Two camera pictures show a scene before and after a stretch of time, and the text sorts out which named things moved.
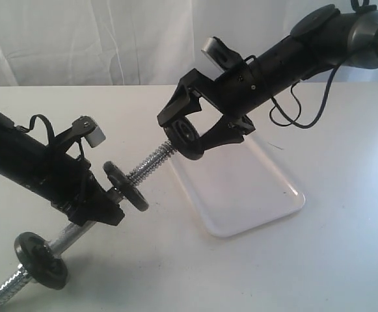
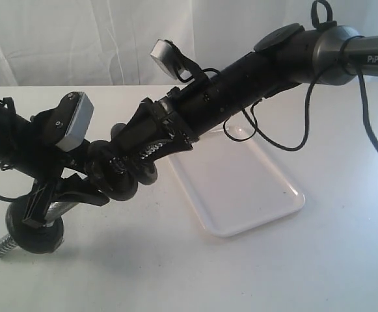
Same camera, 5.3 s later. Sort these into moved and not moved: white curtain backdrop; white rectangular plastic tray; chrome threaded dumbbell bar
Moved: chrome threaded dumbbell bar
Not moved: white curtain backdrop; white rectangular plastic tray
